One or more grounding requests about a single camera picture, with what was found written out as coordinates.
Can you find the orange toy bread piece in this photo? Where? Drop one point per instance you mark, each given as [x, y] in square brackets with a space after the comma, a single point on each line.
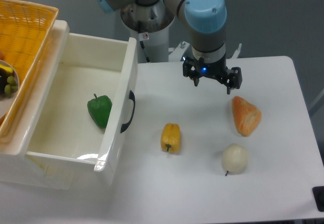
[246, 116]

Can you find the yellow toy bell pepper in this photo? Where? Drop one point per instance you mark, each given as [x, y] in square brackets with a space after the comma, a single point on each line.
[171, 138]

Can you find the yellow woven basket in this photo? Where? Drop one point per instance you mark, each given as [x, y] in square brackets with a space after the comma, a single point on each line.
[25, 29]

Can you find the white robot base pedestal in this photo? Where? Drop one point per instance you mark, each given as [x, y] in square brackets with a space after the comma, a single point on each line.
[149, 25]

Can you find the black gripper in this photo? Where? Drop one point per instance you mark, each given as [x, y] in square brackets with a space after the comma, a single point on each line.
[195, 69]

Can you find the green toy bell pepper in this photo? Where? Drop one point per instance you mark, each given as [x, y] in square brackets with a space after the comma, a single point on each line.
[99, 109]

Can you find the green toy grapes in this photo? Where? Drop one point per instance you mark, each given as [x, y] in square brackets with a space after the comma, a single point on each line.
[11, 86]

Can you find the white plate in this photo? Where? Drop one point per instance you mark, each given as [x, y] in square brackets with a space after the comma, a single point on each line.
[6, 101]

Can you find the black corner object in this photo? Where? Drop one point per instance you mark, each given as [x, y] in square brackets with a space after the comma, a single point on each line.
[318, 193]

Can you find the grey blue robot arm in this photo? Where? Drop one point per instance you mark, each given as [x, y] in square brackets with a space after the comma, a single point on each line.
[205, 21]

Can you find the white top drawer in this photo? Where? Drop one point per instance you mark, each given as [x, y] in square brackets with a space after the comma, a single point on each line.
[65, 134]

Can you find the white toy pear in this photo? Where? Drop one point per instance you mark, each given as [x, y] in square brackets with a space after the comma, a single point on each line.
[234, 159]

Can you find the white drawer cabinet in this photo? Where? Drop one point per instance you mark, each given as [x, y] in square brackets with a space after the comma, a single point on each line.
[16, 166]

